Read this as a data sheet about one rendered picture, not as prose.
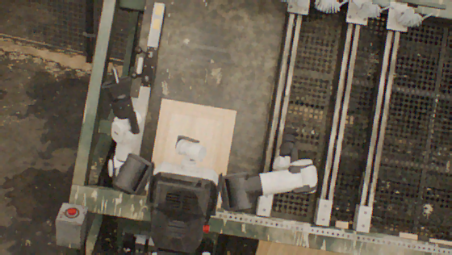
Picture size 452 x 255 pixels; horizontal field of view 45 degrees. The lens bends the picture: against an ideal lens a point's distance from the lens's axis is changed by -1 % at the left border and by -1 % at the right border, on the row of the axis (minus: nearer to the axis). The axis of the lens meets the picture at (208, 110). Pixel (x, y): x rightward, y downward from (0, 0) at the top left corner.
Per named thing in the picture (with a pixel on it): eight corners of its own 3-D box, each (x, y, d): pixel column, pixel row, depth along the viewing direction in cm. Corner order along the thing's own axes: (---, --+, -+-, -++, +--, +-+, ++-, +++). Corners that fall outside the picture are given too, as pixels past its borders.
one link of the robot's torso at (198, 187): (215, 269, 211) (231, 182, 204) (127, 254, 211) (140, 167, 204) (216, 235, 240) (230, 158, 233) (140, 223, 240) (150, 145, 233)
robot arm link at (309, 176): (303, 157, 243) (321, 162, 225) (306, 181, 244) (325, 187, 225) (280, 162, 241) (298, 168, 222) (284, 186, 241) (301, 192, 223)
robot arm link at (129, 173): (130, 192, 231) (135, 191, 218) (111, 181, 230) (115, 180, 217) (143, 168, 234) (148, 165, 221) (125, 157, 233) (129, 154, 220)
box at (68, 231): (56, 246, 256) (55, 220, 246) (64, 227, 266) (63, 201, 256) (81, 250, 257) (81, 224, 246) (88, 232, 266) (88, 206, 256)
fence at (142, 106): (123, 191, 273) (122, 192, 269) (155, 4, 276) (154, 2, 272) (133, 193, 273) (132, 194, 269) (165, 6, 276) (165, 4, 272)
